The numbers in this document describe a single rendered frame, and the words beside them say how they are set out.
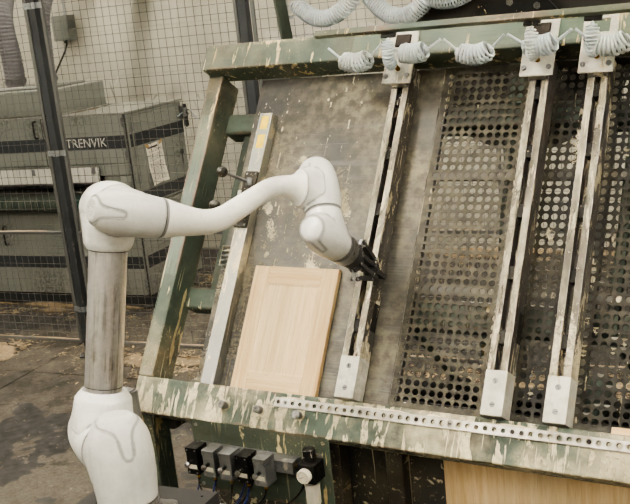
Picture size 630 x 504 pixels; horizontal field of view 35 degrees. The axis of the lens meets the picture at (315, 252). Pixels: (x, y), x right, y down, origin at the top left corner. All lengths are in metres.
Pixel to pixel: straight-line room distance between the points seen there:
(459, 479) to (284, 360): 0.64
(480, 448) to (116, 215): 1.15
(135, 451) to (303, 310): 0.86
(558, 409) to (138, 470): 1.08
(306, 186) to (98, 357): 0.71
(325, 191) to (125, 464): 0.88
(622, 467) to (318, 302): 1.05
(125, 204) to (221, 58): 1.28
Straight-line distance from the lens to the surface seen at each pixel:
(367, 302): 2.98
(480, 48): 3.01
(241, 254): 3.30
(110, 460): 2.52
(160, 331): 3.39
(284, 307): 3.18
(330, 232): 2.64
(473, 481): 3.11
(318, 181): 2.72
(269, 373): 3.14
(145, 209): 2.45
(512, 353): 2.80
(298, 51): 3.45
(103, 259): 2.62
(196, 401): 3.23
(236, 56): 3.59
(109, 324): 2.65
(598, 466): 2.68
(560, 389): 2.72
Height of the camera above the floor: 2.04
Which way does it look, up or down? 14 degrees down
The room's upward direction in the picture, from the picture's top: 6 degrees counter-clockwise
